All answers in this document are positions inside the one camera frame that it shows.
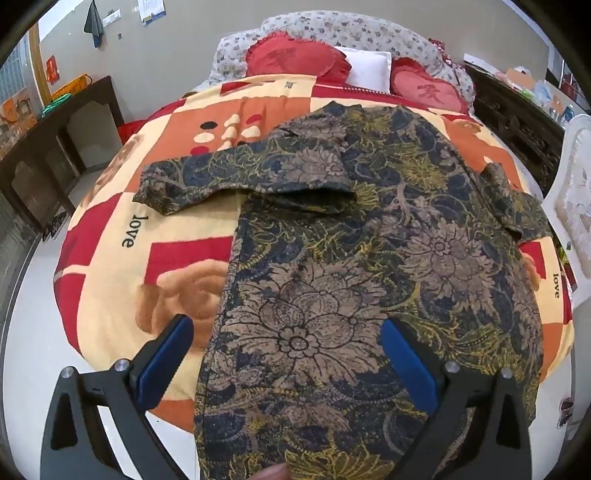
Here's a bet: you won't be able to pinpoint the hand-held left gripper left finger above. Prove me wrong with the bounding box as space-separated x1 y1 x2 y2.
41 315 195 480

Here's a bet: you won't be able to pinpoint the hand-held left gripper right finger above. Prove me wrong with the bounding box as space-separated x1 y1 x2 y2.
379 318 532 480

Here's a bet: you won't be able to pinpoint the dark floral patterned shirt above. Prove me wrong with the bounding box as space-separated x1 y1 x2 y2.
133 102 555 480

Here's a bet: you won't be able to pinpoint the red orange printed blanket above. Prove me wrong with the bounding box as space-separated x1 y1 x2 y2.
53 74 575 435

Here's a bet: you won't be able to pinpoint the dark shoes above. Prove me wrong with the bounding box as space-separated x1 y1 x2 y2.
41 212 70 243

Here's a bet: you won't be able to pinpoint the white padded chair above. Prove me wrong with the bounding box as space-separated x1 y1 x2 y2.
540 113 591 308

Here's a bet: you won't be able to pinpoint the dark wooden cabinet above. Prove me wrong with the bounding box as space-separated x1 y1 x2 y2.
0 76 125 232

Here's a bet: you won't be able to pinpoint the dark carved wooden nightstand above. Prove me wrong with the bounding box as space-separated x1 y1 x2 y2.
464 65 566 195

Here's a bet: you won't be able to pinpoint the small red heart pillow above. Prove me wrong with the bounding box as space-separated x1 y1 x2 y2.
390 58 469 114

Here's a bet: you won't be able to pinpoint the orange bag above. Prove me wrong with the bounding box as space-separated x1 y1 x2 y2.
51 74 90 100

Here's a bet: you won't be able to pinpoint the white pillow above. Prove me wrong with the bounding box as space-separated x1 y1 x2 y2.
333 45 392 93

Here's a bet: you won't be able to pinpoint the pile of clutter on nightstand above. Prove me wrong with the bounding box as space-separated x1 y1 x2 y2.
464 53 578 125

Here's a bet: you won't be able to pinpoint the large red heart pillow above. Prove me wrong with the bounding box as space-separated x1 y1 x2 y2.
245 41 354 86

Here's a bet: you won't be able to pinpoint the floral padded bed headboard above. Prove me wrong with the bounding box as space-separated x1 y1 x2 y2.
210 10 476 104

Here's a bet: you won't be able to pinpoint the dark hanging cloth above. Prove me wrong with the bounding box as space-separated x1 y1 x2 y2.
83 0 105 47

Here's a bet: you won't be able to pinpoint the green rope bundle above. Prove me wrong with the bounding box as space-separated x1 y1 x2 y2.
41 95 72 114

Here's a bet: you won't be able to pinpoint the wall calendar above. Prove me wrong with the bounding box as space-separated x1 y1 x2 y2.
139 0 165 24

